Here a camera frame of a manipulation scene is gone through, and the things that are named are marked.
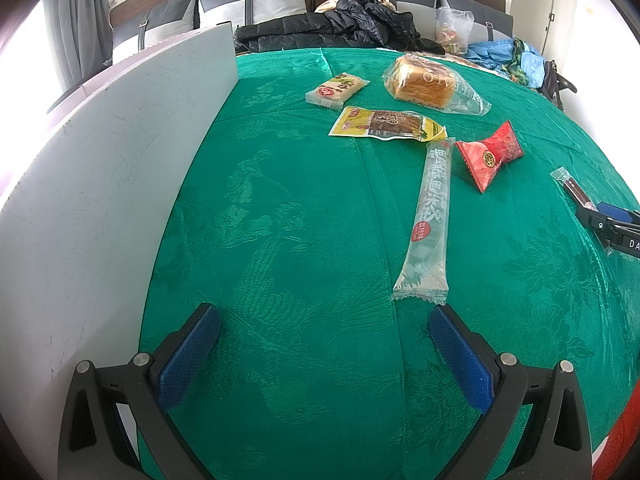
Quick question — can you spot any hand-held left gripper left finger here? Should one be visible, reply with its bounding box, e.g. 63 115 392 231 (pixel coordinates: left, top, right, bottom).
57 302 222 480

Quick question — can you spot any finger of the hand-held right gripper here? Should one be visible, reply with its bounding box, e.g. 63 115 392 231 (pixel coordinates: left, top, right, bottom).
575 206 621 247
596 202 640 226

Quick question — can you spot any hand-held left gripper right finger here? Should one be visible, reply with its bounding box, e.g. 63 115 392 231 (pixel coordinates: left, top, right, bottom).
428 305 593 480

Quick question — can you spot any thin dark stick snack packet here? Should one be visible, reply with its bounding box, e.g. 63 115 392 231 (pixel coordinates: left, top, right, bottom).
550 166 598 211

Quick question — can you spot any red pillow snack packet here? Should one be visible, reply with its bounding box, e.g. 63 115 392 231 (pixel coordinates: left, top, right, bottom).
455 120 525 194

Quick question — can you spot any long clear snack packet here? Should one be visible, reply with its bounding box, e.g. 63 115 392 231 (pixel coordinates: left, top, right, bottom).
392 137 456 306

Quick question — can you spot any white cardboard box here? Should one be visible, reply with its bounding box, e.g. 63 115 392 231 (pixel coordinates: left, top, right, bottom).
0 21 240 461

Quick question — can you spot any bread loaf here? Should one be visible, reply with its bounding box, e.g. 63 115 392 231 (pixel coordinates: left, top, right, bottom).
382 53 492 117

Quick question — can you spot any yellow packet with brown snack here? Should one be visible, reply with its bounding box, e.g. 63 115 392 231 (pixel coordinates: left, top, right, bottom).
328 106 448 143

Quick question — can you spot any small pale yellow snack packet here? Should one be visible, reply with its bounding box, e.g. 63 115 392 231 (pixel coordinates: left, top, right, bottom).
305 72 371 111

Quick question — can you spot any clear plastic bag with snacks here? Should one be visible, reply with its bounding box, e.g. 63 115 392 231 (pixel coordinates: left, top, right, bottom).
435 7 475 56

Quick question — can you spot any black handbag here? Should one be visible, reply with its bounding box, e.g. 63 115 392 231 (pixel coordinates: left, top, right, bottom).
537 60 578 111

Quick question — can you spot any green embossed blanket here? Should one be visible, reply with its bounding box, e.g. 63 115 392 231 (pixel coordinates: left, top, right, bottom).
137 47 640 480

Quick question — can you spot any green patterned cloth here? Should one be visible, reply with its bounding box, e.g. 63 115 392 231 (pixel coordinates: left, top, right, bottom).
507 39 532 83

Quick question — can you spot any person's red clothing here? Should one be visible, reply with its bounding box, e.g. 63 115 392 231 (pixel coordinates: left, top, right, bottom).
592 375 640 480

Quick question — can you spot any blue cloth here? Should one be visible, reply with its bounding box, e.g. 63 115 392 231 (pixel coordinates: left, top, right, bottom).
467 37 548 89

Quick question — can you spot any beige patterned cloth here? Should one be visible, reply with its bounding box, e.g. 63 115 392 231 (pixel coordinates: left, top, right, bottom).
315 0 399 13

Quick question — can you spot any black puffer jacket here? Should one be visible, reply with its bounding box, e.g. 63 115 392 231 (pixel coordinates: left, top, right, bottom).
234 0 446 55

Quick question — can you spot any grey curtain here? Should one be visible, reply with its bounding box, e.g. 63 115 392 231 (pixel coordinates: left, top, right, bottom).
42 0 108 93

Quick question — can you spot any black wall cable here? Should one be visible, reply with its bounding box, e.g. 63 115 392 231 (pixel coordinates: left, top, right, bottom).
546 0 559 61

